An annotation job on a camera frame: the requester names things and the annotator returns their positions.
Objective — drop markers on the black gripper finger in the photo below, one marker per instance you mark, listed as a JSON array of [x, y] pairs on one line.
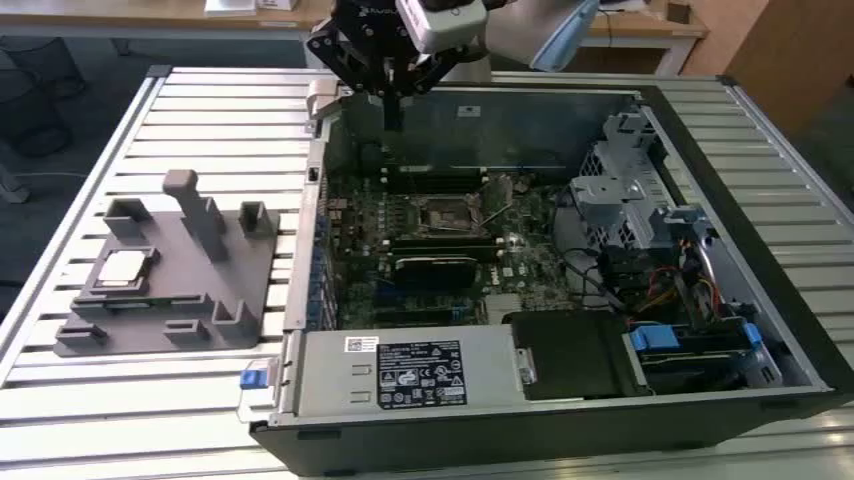
[[434, 75], [340, 60]]

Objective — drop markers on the silver CPU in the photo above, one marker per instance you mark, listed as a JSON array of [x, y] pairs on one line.
[[123, 267]]

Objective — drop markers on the CPU socket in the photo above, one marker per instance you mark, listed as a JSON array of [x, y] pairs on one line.
[[443, 215]]

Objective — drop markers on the round coin battery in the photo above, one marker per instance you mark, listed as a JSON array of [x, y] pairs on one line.
[[522, 184]]

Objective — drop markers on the silver perforated drive cage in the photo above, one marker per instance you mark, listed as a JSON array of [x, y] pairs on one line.
[[623, 155]]

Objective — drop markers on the green motherboard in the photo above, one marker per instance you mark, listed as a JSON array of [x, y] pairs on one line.
[[534, 250]]

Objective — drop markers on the small dark box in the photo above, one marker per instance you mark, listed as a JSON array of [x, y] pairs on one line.
[[678, 12]]

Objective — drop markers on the black graphics card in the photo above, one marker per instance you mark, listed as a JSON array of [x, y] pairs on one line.
[[434, 274]]

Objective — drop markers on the silver chipset heatsink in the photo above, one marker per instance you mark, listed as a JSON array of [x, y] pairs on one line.
[[503, 306]]

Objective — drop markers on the long black expansion slot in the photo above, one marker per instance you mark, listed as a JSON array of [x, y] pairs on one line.
[[414, 316]]

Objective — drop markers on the grey parts rack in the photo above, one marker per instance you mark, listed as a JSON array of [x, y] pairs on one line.
[[180, 300]]

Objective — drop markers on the wooden cabinet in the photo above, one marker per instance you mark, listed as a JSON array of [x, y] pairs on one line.
[[794, 60]]

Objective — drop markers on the black plastic shroud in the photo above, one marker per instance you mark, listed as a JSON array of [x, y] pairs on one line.
[[574, 355]]

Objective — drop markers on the silver power supply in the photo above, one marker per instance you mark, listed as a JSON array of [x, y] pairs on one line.
[[320, 370]]

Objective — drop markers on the blue disk carrier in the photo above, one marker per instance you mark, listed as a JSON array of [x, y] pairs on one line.
[[654, 340]]

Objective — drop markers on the blue case latch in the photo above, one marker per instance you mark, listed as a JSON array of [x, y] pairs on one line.
[[251, 378]]

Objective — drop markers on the blue plastic tab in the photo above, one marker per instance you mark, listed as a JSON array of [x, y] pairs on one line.
[[751, 334]]

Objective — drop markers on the silver disk bay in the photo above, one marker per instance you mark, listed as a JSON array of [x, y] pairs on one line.
[[694, 372]]

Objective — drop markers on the black open PC case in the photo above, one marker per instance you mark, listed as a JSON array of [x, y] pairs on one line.
[[467, 440]]

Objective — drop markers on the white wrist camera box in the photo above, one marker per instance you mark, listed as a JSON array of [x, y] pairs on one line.
[[447, 27]]

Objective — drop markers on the wooden desk white frame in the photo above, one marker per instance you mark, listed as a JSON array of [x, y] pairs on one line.
[[641, 25], [100, 17]]

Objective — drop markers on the silver metal bracket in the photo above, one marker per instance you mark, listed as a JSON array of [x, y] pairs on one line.
[[601, 192]]

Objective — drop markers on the grey plastic bracket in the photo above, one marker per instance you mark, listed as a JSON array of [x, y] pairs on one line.
[[674, 217]]

